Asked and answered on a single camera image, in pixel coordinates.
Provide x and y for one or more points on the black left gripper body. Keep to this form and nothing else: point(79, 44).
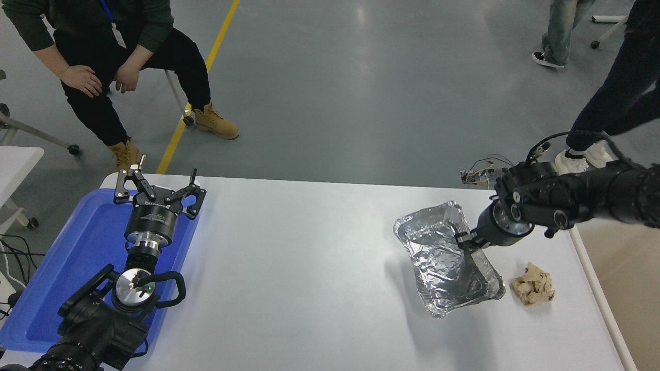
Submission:
point(153, 219)

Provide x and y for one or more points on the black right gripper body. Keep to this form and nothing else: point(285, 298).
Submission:
point(490, 234)

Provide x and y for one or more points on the silver foil tray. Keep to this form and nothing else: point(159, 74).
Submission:
point(438, 263)

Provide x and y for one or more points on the seated person's left forearm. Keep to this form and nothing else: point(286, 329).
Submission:
point(139, 55)

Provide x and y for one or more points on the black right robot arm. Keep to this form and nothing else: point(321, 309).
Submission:
point(593, 193)

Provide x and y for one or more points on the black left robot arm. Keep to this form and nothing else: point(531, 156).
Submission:
point(93, 330)

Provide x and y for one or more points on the seated person's right forearm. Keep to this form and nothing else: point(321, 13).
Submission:
point(54, 59)

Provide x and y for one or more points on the seated person's left hand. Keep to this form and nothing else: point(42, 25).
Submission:
point(127, 77)

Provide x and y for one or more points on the seated person's right hand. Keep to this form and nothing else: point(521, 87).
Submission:
point(82, 81)

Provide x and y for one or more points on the crumpled tan paper ball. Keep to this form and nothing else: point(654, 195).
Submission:
point(533, 286)

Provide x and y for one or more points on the blue plastic tray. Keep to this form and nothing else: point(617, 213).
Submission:
point(77, 257)

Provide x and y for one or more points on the stool with metal legs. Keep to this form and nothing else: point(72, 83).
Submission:
point(178, 93)

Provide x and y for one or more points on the grey chair base with caster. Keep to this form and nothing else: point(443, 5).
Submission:
point(31, 131)

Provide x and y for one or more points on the small white side table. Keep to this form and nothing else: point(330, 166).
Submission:
point(15, 165)

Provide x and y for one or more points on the large pale bin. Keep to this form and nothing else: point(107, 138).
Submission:
point(629, 288)

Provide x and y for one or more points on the seated person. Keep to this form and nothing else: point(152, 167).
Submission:
point(93, 31)

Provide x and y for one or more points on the white power strip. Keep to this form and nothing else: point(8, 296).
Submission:
point(6, 288)

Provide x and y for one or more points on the standing person with white shoes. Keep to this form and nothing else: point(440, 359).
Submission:
point(624, 77)

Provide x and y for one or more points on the standing person in faded trousers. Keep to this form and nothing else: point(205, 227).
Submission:
point(562, 26)

